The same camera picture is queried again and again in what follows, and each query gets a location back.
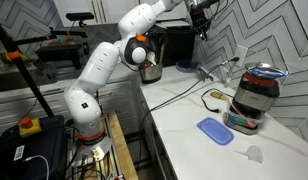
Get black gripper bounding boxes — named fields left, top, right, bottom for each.
left=189, top=5, right=212, bottom=42

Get cream spatula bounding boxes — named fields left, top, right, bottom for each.
left=146, top=51, right=158, bottom=66

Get steel utensil holder pot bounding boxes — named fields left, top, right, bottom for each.
left=138, top=60, right=164, bottom=84

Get black microwave oven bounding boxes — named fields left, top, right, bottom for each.
left=153, top=20, right=197, bottom=67

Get purple bowl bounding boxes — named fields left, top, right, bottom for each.
left=175, top=59, right=200, bottom=73

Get silver metal ladle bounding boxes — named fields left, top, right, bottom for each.
left=158, top=35, right=169, bottom=65

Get wooden spoons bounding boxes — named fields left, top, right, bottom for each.
left=140, top=59, right=154, bottom=70

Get clear plastic food container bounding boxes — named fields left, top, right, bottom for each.
left=222, top=101, right=265, bottom=136

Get blue plastic lid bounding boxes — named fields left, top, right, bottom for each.
left=196, top=117, right=235, bottom=146

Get wooden plank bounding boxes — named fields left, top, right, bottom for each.
left=107, top=111, right=139, bottom=180

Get black tripod crossbar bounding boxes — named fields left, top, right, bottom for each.
left=13, top=28, right=88, bottom=46

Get black tripod pole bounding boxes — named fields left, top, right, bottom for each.
left=0, top=14, right=55, bottom=118

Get black equipment case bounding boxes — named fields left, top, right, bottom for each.
left=0, top=114, right=67, bottom=180

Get red emergency stop button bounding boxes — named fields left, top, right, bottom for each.
left=18, top=117, right=43, bottom=138

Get white wall outlet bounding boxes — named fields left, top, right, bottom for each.
left=233, top=44, right=248, bottom=68

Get black cord with plug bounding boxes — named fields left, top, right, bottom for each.
left=200, top=87, right=235, bottom=113

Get long dark power cable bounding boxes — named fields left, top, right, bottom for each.
left=137, top=56, right=241, bottom=158

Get steel cabinet handle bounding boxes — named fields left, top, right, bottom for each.
left=99, top=0, right=106, bottom=23
left=91, top=0, right=98, bottom=23

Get black stereo camera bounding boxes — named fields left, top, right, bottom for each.
left=65, top=12, right=95, bottom=28

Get white cable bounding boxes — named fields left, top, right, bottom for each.
left=23, top=154, right=51, bottom=180

